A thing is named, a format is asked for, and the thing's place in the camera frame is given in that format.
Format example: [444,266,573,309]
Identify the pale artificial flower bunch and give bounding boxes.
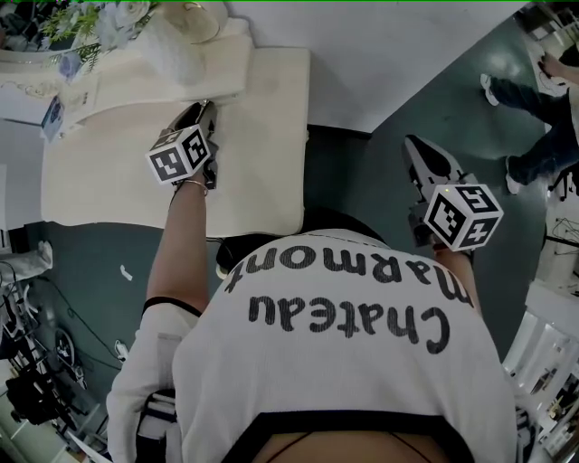
[43,0,157,80]

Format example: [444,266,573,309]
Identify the white paper sheet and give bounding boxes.
[67,431,113,463]

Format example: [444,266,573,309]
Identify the white humanoid robot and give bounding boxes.
[0,241,54,277]

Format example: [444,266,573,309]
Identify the black equipment pile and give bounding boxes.
[0,343,91,435]

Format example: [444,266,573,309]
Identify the oval black white device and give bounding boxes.
[52,327,77,367]

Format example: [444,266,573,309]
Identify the striped shoulder strap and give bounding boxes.
[138,391,180,456]
[514,405,539,456]

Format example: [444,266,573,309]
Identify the person's right forearm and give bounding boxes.
[432,246,483,314]

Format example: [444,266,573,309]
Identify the white textured vase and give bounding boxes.
[135,15,207,90]

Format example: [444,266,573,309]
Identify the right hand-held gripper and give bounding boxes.
[402,134,506,261]

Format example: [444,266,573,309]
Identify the cream ornate dressing table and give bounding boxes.
[0,0,311,239]

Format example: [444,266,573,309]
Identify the person's bare neck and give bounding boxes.
[266,431,453,463]

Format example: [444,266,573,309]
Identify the white shelving rack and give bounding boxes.
[500,261,579,456]

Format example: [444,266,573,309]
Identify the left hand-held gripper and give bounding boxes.
[145,99,223,191]

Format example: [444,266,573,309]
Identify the person's left forearm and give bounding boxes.
[145,179,212,317]

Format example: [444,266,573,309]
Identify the blue printed card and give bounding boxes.
[41,93,67,142]

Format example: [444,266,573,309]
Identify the person's black trousers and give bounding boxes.
[214,205,390,277]

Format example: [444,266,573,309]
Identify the tall white cabinet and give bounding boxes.
[0,115,51,225]

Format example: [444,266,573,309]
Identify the white drawer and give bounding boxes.
[198,89,249,106]

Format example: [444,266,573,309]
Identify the thin gold bracelet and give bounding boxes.
[174,178,210,197]

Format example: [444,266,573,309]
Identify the person's white printed shirt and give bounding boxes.
[106,228,539,463]

